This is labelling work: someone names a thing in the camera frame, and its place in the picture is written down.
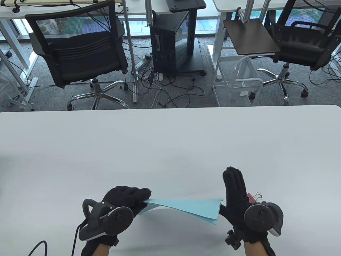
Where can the person's right hand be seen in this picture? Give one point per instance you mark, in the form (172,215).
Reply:
(234,192)

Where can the person's left hand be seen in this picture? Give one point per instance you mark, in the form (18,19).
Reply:
(122,194)

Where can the pink binder clip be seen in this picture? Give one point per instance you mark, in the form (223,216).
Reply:
(250,197)

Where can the light blue paper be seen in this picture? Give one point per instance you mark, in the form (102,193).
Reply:
(186,206)

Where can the person's right forearm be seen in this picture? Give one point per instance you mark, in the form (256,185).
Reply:
(255,249)

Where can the person's left forearm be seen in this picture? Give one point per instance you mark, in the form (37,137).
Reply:
(100,250)

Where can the black grey hand tracker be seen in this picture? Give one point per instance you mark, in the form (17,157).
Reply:
(112,221)
(263,218)

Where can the white power strip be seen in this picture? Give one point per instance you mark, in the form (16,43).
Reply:
(142,62)

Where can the black computer tower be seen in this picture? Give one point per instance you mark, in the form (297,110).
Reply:
(165,44)

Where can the dark brown board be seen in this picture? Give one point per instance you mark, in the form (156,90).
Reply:
(250,36)

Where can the black mesh armrest office chair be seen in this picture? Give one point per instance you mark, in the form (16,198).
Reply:
(301,50)

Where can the short aluminium profile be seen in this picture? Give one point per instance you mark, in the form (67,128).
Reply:
(148,13)

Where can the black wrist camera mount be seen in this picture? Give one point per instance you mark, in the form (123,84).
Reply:
(234,240)

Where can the tall aluminium frame post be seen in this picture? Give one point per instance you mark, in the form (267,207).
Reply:
(130,53)

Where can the aluminium frame foot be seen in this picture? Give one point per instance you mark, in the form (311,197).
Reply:
(18,88)

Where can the aluminium profile bracket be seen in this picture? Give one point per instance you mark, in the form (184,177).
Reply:
(247,12)

